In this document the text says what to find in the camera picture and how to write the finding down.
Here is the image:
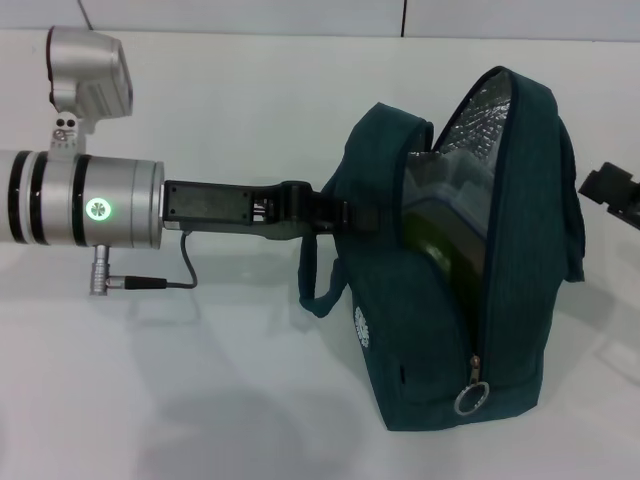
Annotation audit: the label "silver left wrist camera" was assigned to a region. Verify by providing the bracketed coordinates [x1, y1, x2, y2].
[45, 27, 136, 154]

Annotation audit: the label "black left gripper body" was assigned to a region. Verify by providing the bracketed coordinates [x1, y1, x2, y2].
[161, 178, 317, 242]

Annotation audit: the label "clear container with blue-rimmed lid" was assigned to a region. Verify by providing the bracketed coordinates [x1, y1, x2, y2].
[403, 149, 497, 306]

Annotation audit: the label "dark teal insulated lunch bag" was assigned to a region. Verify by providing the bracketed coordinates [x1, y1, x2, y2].
[297, 64, 587, 432]

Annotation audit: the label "grey left gripper cable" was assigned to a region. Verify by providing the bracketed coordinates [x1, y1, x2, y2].
[89, 228, 200, 297]

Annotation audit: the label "green cucumber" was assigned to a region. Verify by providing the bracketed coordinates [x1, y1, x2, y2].
[403, 208, 459, 284]

